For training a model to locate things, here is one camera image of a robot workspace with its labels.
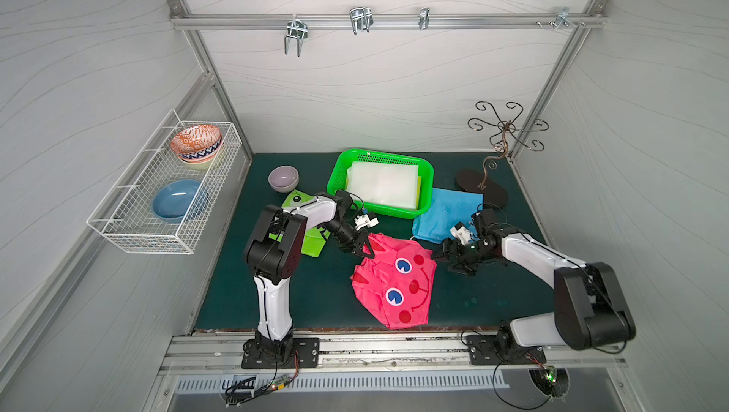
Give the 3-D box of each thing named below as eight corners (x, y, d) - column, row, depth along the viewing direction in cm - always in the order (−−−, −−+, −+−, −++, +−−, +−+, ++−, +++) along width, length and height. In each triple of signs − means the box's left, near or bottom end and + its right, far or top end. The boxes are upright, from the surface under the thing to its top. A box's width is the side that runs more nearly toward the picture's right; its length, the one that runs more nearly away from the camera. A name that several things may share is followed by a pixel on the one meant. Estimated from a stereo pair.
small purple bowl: (269, 193, 108) (265, 184, 104) (274, 174, 114) (271, 165, 110) (296, 193, 108) (293, 184, 104) (300, 174, 114) (297, 165, 110)
